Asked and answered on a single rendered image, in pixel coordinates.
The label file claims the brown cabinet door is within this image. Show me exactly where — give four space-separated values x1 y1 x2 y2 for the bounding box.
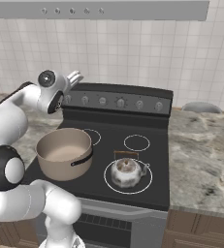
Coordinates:
0 219 41 248
161 230 224 248

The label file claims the grey round bowl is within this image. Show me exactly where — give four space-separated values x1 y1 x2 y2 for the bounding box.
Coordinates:
180 101 224 114

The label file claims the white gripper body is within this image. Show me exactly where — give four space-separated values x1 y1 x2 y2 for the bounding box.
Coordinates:
65 70 85 89

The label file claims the grey range hood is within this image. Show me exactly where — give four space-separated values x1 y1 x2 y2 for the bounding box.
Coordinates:
0 0 210 22

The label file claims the beige pot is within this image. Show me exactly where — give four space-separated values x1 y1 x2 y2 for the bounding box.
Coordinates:
35 127 95 182

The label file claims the black stove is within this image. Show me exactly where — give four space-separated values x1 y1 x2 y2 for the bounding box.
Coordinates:
20 81 175 248

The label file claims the white kettle with brown handle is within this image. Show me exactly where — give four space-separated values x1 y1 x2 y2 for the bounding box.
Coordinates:
111 149 151 189

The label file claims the brown drawer front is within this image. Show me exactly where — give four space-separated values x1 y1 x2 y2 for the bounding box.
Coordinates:
166 208 224 236

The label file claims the grey oven door handle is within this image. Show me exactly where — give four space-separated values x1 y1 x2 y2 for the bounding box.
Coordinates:
79 199 169 222

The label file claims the grey oven door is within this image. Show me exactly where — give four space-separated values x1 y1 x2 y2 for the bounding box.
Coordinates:
35 206 169 248

